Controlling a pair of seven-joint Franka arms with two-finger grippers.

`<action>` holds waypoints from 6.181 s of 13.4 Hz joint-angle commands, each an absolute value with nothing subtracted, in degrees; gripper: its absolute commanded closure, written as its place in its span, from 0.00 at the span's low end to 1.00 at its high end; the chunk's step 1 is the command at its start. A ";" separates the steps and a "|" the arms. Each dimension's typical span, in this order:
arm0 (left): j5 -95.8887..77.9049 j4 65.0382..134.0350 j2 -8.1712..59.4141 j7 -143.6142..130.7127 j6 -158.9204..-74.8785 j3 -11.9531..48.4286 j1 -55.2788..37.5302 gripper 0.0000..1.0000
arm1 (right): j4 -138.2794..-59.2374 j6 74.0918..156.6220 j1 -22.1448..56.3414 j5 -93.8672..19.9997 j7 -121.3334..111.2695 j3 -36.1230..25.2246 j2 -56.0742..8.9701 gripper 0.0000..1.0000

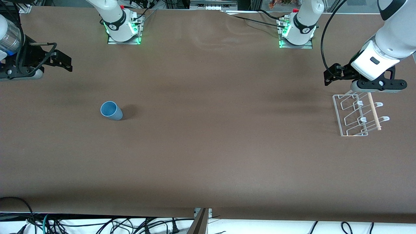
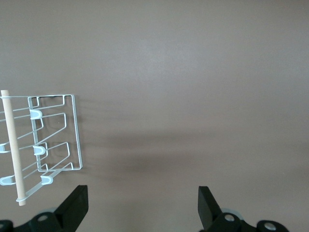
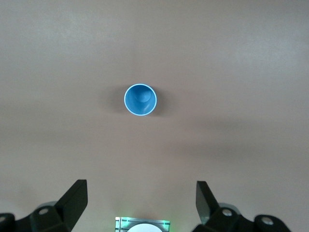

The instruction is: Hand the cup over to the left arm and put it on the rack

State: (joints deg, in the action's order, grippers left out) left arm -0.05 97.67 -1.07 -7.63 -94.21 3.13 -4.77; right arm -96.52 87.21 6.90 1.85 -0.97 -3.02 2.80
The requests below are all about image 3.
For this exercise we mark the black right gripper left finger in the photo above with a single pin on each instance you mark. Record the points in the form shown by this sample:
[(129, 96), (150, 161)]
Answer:
[(62, 212)]

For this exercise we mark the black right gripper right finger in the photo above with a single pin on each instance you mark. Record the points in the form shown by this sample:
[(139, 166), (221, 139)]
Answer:
[(217, 220)]

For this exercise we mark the blue plastic cup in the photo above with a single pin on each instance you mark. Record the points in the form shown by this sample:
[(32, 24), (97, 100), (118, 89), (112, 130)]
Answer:
[(140, 99)]

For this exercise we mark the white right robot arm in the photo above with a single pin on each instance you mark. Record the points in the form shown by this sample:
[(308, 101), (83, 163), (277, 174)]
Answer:
[(144, 229)]

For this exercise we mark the brown table cover sheet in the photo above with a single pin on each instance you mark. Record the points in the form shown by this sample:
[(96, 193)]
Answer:
[(72, 72)]

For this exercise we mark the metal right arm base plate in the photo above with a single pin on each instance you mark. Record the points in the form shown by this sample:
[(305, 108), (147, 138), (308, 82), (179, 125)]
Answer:
[(120, 224)]

